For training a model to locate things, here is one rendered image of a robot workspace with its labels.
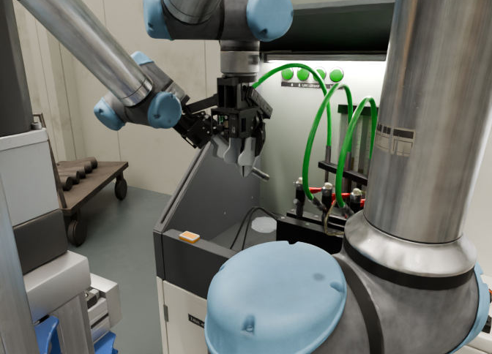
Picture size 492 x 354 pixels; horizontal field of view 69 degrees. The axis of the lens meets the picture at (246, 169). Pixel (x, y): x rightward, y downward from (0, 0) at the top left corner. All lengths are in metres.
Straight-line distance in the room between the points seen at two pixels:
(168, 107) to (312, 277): 0.53
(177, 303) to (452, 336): 0.89
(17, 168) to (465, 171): 0.36
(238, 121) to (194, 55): 2.80
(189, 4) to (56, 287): 0.35
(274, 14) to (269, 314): 0.43
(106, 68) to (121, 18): 3.35
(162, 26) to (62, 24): 0.18
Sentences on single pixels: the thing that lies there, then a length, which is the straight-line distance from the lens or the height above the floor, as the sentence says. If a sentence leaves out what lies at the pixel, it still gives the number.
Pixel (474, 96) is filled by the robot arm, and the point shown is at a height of 1.41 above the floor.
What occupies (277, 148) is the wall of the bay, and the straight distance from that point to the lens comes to 1.39.
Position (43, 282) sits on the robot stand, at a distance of 0.38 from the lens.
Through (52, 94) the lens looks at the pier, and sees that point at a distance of 4.58.
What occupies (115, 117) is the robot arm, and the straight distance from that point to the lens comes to 0.86.
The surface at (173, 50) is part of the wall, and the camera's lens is 3.62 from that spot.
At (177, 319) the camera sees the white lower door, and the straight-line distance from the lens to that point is 1.22.
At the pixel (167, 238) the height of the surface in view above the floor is 0.94.
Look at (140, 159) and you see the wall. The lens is 4.13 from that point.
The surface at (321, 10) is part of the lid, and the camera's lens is 1.14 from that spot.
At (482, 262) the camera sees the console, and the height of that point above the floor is 1.01.
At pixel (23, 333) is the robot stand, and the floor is 1.26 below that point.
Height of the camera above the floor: 1.44
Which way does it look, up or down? 18 degrees down
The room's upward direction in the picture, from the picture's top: straight up
